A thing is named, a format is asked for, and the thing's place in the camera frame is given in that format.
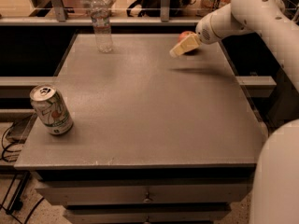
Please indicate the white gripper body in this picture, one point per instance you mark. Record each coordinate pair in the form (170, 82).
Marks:
(204, 32)

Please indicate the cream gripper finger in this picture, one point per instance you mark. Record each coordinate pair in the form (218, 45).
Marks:
(189, 43)

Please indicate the red apple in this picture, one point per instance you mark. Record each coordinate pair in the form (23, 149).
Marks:
(184, 34)

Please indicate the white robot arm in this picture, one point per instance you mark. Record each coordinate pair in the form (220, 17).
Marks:
(275, 194)

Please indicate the white green 7up can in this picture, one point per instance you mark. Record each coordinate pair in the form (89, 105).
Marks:
(50, 107)

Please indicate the dark backpack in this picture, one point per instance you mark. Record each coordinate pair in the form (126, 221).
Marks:
(153, 8)

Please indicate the clear plastic water bottle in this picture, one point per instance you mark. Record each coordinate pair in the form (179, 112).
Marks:
(101, 25)

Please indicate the grey drawer cabinet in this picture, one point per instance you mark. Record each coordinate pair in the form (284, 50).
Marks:
(140, 114)

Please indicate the lower grey drawer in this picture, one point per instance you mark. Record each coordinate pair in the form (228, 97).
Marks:
(143, 214)

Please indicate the grey drawer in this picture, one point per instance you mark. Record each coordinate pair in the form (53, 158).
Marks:
(143, 191)
(143, 214)

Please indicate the upper grey drawer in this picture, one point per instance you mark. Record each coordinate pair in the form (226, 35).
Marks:
(143, 191)

